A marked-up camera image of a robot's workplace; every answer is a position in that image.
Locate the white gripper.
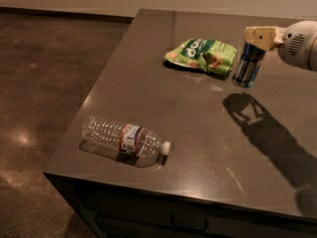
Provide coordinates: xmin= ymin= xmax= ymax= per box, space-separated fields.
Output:
xmin=244 ymin=21 xmax=317 ymax=72

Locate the blue silver redbull can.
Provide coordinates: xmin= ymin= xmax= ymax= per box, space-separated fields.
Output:
xmin=232 ymin=43 xmax=265 ymax=88

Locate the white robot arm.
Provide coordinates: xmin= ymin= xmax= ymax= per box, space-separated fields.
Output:
xmin=244 ymin=21 xmax=317 ymax=72

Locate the green chip bag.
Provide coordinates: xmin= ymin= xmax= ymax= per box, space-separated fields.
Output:
xmin=164 ymin=39 xmax=237 ymax=76

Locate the clear plastic water bottle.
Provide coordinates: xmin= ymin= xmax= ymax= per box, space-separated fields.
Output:
xmin=79 ymin=115 xmax=171 ymax=168

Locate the dark cabinet drawer handle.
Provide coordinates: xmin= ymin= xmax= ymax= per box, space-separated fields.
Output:
xmin=170 ymin=214 xmax=208 ymax=233

